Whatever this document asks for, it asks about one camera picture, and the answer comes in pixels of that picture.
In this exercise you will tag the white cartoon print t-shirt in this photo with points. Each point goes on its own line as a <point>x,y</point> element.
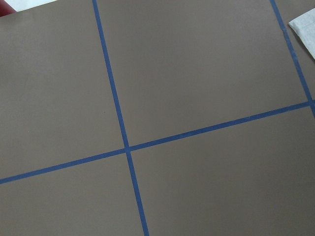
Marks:
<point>304,27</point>

